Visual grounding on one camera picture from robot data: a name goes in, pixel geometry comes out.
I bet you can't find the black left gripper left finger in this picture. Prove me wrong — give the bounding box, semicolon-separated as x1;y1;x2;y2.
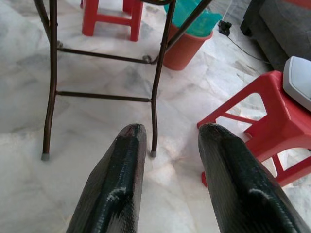
66;123;147;233

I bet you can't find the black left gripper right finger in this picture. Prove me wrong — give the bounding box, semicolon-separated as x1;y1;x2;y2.
197;123;311;233

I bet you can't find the red plastic stool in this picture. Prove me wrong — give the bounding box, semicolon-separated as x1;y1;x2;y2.
81;0;144;42
197;70;311;187

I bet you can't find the grey white plastic device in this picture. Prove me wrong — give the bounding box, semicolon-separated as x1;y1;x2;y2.
282;56;311;112

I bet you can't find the red-rimmed folding table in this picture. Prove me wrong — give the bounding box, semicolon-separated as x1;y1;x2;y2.
34;0;214;161

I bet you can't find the orange plastic bucket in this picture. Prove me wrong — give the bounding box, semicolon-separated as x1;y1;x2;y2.
162;23;214;71

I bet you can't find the black power adapter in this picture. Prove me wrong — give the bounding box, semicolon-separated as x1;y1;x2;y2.
218;20;232;36

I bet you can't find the grey fabric sofa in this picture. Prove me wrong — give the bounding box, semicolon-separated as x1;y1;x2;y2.
240;0;311;72

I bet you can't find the teal plastic bag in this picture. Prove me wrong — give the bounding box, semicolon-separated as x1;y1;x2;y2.
164;0;223;37

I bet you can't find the thin black floor cable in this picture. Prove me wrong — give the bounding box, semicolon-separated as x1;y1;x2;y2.
227;33;272;65

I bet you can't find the thin white cable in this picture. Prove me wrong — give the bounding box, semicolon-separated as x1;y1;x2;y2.
222;0;234;22

